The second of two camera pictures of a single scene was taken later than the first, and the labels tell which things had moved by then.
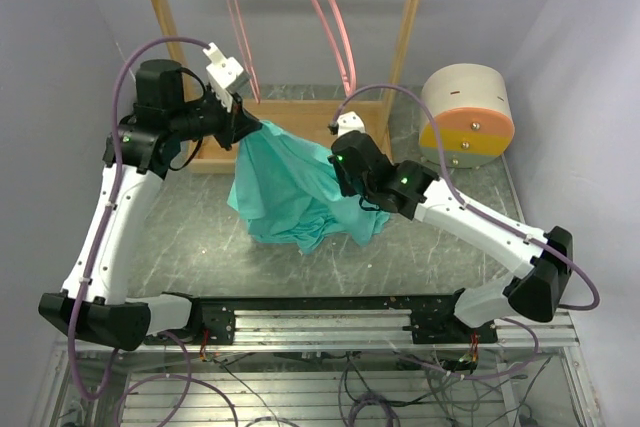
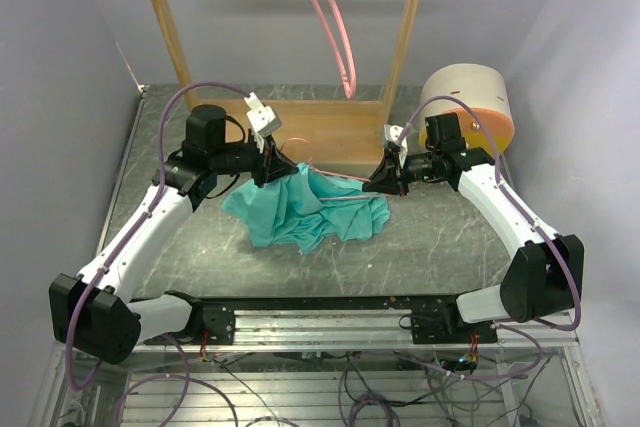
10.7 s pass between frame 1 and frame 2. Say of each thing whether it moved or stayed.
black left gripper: moved
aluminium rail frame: stayed
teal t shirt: moved
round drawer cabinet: stayed
